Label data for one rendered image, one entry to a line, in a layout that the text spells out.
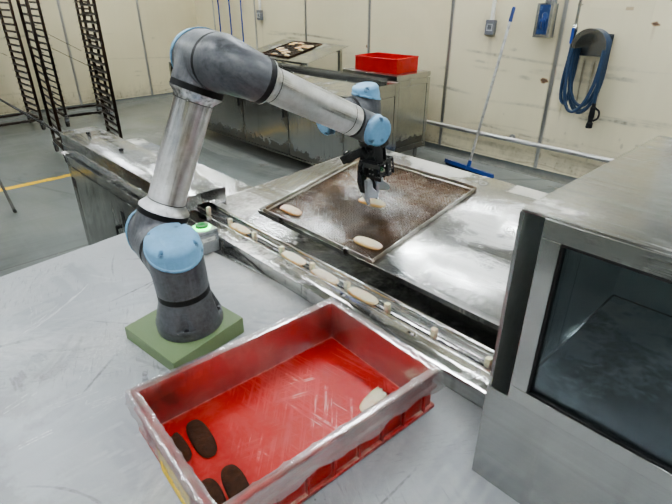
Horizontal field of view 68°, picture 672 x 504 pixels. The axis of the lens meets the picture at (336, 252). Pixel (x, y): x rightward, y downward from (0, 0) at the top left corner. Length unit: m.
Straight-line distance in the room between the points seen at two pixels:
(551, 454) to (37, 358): 1.05
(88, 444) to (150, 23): 8.13
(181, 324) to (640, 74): 4.15
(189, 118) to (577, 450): 0.94
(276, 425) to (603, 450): 0.54
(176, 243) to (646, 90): 4.12
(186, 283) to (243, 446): 0.36
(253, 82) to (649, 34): 3.94
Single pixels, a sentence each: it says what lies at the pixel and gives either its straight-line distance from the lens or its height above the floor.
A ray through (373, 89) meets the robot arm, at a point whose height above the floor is 1.31.
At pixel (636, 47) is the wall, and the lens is 4.72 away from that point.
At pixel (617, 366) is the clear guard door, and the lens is 0.71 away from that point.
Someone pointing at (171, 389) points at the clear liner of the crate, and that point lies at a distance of 1.00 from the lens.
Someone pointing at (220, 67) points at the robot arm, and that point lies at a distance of 1.04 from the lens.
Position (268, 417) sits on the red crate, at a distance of 1.01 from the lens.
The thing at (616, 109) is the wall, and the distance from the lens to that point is 4.79.
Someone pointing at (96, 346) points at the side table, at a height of 0.82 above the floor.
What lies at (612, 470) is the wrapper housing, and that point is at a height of 0.99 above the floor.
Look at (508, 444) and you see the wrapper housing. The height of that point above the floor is 0.92.
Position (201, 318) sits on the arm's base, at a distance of 1.15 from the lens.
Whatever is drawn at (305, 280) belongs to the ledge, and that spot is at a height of 0.86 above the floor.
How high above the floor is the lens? 1.54
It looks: 28 degrees down
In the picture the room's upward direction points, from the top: straight up
